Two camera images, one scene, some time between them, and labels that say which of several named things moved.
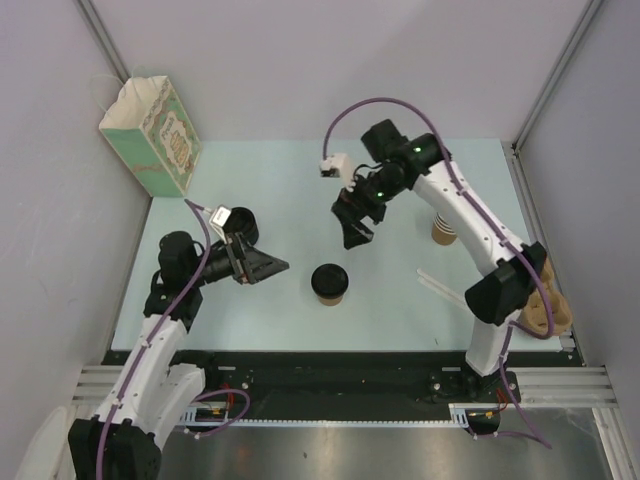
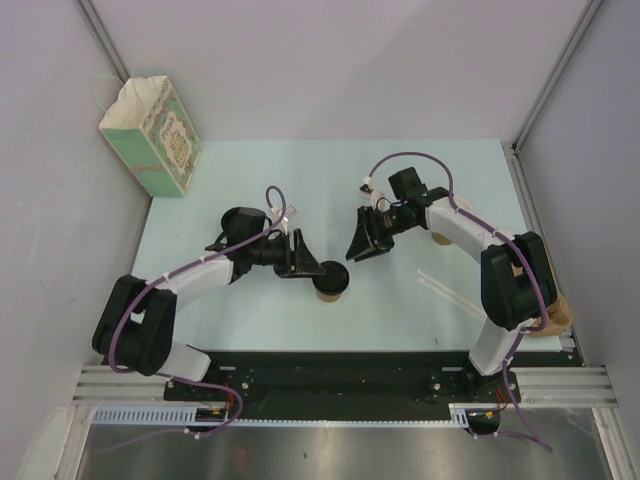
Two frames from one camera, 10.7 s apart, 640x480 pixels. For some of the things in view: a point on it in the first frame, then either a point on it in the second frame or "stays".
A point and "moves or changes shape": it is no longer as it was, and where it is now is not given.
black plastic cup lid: (329, 280) stays
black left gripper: (249, 265) to (301, 259)
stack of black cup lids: (244, 221) stays
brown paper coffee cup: (330, 301) moves or changes shape
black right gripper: (350, 209) to (360, 247)
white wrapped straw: (440, 288) stays
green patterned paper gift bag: (148, 126) stays
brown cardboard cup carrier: (534, 314) stays
